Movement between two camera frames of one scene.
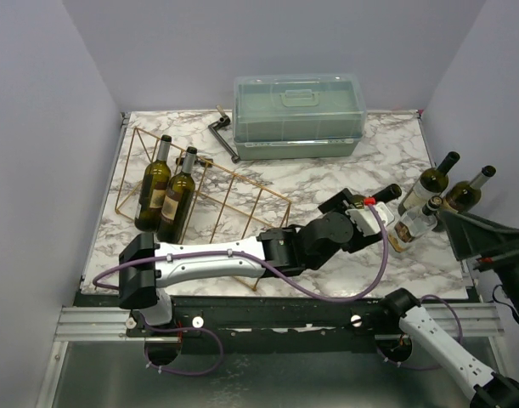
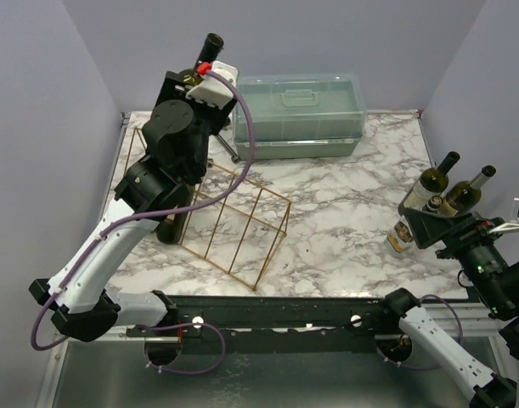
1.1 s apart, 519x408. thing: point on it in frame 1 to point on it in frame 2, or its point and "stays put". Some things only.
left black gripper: (341, 203) to (176, 88)
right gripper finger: (473, 236) to (430, 228)
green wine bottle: (464, 196) stays put
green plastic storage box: (297, 116) stays put
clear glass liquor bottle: (414, 223) stays put
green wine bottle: (389, 193) to (211, 47)
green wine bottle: (178, 201) stays put
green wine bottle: (430, 184) stays put
